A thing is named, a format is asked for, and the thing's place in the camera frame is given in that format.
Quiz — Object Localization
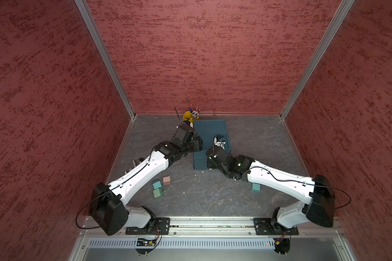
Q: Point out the teal three-drawer cabinet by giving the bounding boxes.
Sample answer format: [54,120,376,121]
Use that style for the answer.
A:
[193,120,231,170]

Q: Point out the pink plug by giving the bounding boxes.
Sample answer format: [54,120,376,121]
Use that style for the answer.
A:
[162,176,172,186]

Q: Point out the teal plug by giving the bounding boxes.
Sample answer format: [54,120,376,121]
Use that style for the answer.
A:
[152,181,162,190]
[252,183,261,192]

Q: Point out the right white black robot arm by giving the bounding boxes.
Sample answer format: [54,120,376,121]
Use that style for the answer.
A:
[206,145,335,234]

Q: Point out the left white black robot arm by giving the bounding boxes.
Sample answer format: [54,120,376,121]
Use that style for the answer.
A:
[89,125,203,236]

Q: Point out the yellow pen bucket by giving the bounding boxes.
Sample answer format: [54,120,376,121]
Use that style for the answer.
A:
[182,111,199,127]

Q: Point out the pens in bucket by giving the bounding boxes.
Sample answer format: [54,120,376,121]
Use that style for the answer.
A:
[189,105,200,120]

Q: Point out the green plug left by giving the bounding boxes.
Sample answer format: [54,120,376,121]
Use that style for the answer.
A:
[153,188,164,199]

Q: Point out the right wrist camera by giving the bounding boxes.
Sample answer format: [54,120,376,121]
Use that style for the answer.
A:
[213,134,226,149]

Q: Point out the aluminium front rail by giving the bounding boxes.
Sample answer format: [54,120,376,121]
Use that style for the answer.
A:
[79,215,345,238]

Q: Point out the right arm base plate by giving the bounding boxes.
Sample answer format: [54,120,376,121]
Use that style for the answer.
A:
[253,217,299,237]

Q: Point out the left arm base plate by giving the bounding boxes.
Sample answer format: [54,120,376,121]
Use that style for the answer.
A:
[125,217,171,236]

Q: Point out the left aluminium corner post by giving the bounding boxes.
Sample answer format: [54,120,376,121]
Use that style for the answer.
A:
[75,0,136,121]

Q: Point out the aluminium corner post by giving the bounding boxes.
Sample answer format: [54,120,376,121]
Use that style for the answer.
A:
[75,0,136,121]
[280,0,355,121]

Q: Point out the right aluminium corner post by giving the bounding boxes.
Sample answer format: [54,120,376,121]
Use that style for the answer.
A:
[280,0,355,121]

